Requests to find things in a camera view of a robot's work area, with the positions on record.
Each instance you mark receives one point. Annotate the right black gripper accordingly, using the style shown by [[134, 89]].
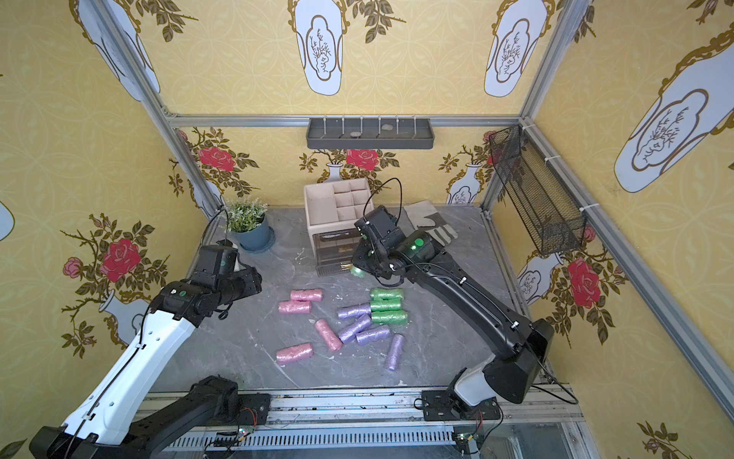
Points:
[[364, 264]]

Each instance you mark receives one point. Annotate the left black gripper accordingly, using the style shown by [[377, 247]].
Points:
[[250, 280]]

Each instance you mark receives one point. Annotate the green trash bag roll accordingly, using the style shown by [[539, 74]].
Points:
[[381, 294], [356, 272], [386, 305], [390, 317]]

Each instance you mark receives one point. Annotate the beige drawer organizer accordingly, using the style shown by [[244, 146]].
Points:
[[332, 209]]

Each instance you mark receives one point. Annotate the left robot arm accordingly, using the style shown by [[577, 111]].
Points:
[[103, 426]]

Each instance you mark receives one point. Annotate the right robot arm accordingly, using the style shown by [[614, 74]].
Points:
[[518, 346]]

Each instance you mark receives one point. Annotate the pink trash bag roll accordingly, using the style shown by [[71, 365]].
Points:
[[307, 295], [330, 338], [295, 307], [294, 353]]

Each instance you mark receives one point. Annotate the purple trash bag roll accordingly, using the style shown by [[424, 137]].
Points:
[[394, 352], [349, 333], [373, 335], [354, 311]]

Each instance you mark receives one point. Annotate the grey work glove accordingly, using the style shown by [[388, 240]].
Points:
[[424, 216]]

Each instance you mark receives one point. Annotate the potted green plant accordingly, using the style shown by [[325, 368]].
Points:
[[247, 221]]

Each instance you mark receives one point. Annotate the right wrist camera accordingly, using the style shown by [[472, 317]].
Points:
[[380, 226]]

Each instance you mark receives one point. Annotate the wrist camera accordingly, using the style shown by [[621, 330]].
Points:
[[214, 264], [380, 226]]

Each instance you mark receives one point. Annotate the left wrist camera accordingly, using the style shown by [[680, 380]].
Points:
[[214, 264]]

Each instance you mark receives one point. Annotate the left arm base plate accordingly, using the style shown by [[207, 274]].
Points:
[[250, 409]]

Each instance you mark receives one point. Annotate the grey wall shelf tray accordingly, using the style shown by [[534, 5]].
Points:
[[374, 132]]

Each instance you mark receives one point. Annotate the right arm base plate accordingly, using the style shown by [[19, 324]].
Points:
[[440, 405]]

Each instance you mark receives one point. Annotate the black wire mesh basket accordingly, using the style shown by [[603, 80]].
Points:
[[546, 208]]

